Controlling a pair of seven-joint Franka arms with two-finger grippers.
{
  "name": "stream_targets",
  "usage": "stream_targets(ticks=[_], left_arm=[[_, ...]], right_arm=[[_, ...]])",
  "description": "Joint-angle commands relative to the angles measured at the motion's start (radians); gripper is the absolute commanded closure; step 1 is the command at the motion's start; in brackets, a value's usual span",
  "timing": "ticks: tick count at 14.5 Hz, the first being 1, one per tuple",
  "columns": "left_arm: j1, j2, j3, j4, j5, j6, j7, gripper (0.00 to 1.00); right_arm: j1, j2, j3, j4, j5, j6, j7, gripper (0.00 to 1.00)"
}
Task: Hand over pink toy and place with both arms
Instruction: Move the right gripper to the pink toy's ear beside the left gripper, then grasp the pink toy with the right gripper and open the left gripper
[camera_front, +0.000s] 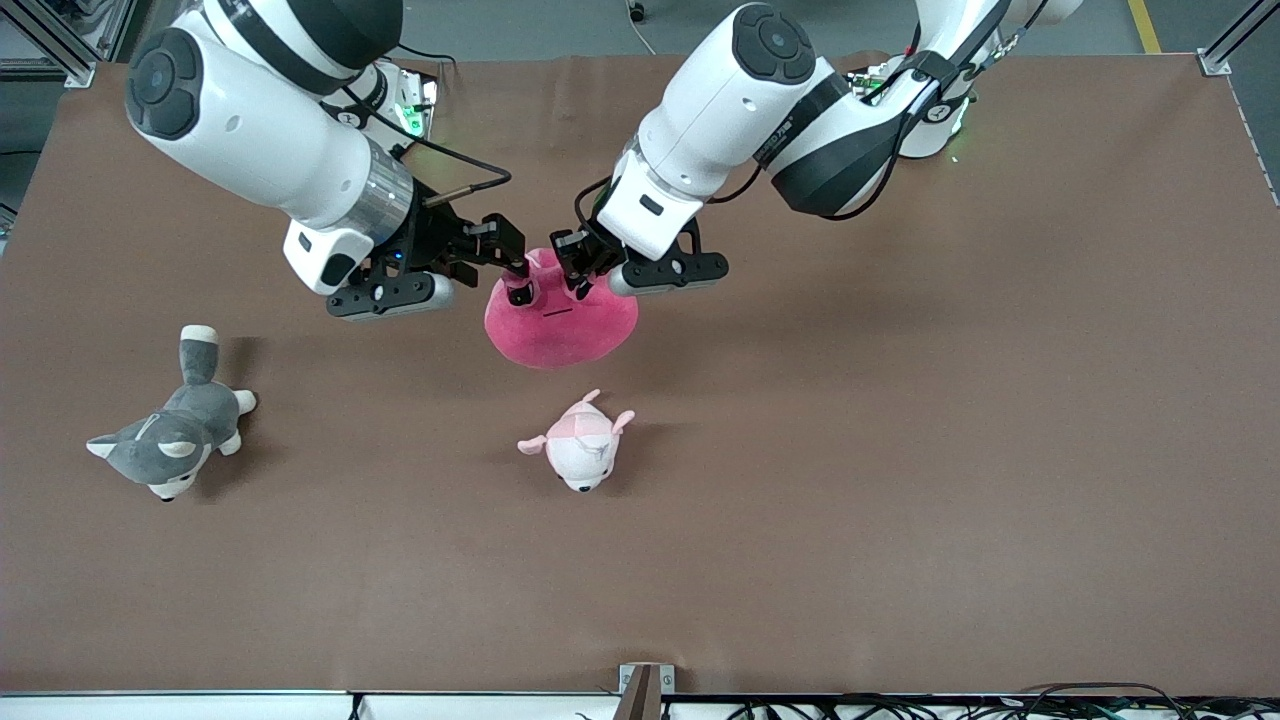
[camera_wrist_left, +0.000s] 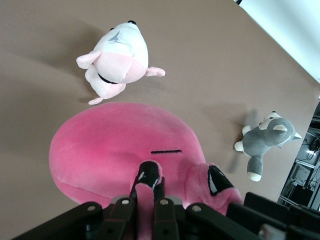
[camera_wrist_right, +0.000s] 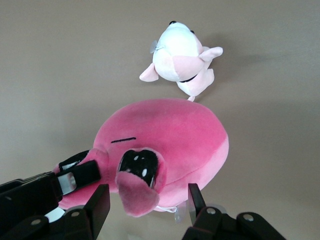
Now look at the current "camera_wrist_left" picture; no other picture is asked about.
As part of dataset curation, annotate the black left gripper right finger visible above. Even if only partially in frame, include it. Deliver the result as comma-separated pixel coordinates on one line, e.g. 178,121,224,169
152,176,258,240

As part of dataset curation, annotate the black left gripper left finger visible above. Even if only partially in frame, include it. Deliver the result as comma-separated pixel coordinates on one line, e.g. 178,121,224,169
14,174,138,240

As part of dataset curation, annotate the pink round plush toy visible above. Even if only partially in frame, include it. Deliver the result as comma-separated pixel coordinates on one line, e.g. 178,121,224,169
49,101,243,240

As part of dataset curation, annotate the grey white husky plush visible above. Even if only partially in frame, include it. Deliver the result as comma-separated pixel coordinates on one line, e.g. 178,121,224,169
234,111,303,182

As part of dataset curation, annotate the metal equipment rack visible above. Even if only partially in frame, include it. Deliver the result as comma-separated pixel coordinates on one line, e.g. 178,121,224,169
277,94,320,213

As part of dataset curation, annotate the white pink plush dog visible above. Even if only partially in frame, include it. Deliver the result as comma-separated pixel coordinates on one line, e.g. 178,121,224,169
76,21,166,105

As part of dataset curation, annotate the large table cover sheet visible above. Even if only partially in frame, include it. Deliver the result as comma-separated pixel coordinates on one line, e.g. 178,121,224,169
0,0,320,201

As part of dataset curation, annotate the white panel along table edge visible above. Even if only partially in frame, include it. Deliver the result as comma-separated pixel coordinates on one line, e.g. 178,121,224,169
234,0,320,85

